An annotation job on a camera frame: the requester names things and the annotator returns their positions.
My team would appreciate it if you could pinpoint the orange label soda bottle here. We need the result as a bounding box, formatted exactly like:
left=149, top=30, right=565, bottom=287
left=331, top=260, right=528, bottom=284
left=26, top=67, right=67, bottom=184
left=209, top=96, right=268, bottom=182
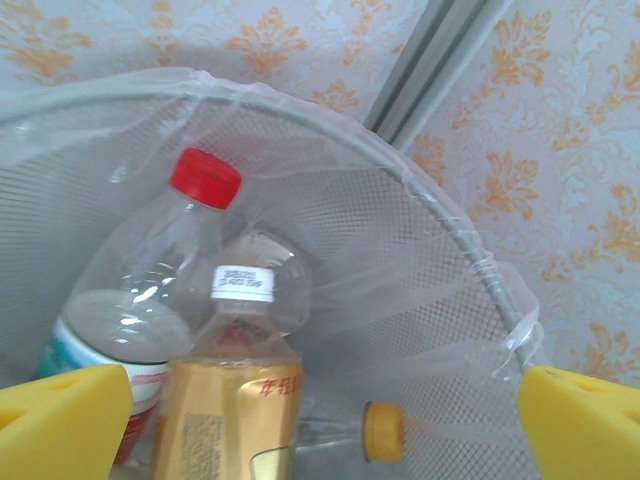
left=297, top=402, right=407, bottom=464

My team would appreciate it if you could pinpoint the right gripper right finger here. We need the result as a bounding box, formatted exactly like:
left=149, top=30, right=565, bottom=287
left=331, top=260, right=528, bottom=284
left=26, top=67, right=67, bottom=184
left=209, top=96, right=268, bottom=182
left=517, top=364, right=640, bottom=480

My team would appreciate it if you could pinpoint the aluminium frame post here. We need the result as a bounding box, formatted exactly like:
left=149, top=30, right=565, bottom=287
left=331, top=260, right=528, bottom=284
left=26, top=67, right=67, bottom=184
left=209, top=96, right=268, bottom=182
left=362, top=0, right=516, bottom=151

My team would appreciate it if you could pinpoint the gold red label bottle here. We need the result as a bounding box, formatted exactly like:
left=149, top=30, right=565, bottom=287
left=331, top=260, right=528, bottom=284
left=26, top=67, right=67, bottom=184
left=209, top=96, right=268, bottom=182
left=152, top=264, right=305, bottom=480

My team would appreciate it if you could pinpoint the grey mesh waste bin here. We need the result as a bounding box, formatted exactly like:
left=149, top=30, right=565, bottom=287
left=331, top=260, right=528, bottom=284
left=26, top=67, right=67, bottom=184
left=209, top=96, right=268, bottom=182
left=0, top=82, right=541, bottom=480

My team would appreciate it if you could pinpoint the red cap water bottle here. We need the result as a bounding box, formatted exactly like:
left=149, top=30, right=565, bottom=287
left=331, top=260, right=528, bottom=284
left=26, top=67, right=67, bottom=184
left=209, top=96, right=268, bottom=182
left=34, top=147, right=244, bottom=466

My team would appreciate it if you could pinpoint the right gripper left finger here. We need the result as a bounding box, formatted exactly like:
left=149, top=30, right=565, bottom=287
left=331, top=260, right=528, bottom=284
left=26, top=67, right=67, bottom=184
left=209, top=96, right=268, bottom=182
left=0, top=363, right=134, bottom=480

